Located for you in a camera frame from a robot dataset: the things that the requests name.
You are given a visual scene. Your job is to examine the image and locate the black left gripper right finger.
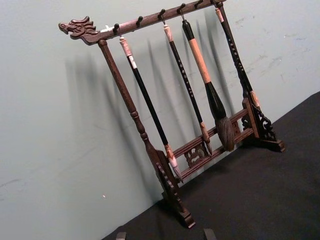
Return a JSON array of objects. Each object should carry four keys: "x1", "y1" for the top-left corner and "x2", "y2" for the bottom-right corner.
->
[{"x1": 203, "y1": 228, "x2": 217, "y2": 240}]

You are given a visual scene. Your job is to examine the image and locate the black table cloth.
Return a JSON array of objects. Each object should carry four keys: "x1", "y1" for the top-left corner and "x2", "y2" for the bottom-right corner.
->
[{"x1": 101, "y1": 91, "x2": 320, "y2": 240}]

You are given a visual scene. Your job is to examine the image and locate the black brush with white ends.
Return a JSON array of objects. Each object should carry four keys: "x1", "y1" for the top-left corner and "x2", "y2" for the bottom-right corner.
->
[{"x1": 118, "y1": 36, "x2": 184, "y2": 183}]

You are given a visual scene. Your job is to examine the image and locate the thin black lettered brush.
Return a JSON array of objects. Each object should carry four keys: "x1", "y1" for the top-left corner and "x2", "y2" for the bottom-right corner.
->
[
  {"x1": 214, "y1": 6, "x2": 261, "y2": 109},
  {"x1": 162, "y1": 23, "x2": 213, "y2": 156}
]

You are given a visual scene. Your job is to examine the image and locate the dark wooden dragon brush rack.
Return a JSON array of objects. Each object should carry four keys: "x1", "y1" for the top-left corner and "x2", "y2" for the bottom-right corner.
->
[{"x1": 58, "y1": 0, "x2": 286, "y2": 229}]

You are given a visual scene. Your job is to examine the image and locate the large tan handled brush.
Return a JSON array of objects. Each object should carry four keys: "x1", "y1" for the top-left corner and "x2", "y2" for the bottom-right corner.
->
[{"x1": 181, "y1": 19, "x2": 236, "y2": 152}]

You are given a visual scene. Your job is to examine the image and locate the plain pale wall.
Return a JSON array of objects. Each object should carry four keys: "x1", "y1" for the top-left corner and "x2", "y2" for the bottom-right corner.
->
[{"x1": 0, "y1": 0, "x2": 320, "y2": 240}]

